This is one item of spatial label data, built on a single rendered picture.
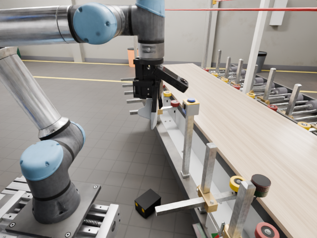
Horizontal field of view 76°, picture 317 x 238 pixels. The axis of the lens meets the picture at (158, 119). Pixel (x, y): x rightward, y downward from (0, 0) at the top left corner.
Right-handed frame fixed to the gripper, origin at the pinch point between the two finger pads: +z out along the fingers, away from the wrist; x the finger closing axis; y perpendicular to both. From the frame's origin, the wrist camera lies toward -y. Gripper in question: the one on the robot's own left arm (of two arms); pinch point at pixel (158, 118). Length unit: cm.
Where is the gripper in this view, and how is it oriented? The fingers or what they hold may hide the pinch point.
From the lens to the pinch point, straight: 68.1
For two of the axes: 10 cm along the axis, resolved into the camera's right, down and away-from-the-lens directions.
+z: 0.0, 8.8, 4.7
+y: -9.9, -0.8, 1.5
